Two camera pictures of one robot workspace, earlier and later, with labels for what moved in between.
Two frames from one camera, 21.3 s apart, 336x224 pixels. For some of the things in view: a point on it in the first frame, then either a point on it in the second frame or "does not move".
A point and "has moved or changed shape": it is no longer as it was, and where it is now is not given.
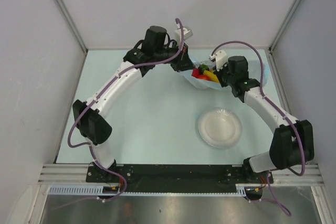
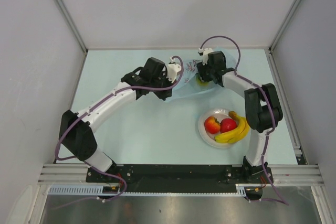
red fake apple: x=196 y=72 -> x=227 y=125
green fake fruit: x=204 y=67 has moved or changed shape
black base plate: x=141 y=178 does not move
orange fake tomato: x=203 y=76 has moved or changed shape
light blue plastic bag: x=207 y=84 has moved or changed shape
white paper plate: x=219 y=128 does not move
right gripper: x=218 y=74 -> x=201 y=68
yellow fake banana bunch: x=211 y=75 has moved or changed shape
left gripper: x=183 y=63 -> x=166 y=94
